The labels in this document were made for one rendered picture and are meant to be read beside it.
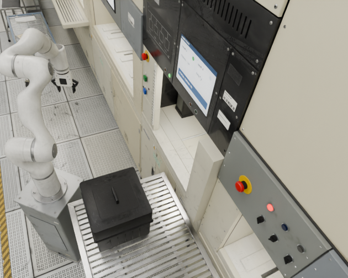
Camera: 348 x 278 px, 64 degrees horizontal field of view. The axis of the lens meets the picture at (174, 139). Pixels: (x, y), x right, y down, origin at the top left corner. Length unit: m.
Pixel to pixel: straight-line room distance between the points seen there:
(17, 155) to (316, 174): 1.24
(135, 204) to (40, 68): 0.75
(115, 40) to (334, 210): 2.40
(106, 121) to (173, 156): 1.55
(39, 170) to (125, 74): 1.13
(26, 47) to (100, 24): 1.70
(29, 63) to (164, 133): 0.91
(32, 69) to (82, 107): 2.03
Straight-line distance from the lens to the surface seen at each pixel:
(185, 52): 1.20
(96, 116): 3.24
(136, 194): 1.42
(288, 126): 0.81
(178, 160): 1.73
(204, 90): 1.11
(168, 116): 1.98
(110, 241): 1.50
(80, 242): 1.62
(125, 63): 2.50
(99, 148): 2.93
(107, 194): 1.43
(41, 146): 1.44
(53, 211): 1.73
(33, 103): 1.42
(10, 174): 2.95
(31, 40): 1.46
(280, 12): 0.78
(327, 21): 0.70
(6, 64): 1.42
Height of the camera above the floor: 2.24
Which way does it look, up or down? 48 degrees down
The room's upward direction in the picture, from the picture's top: 8 degrees clockwise
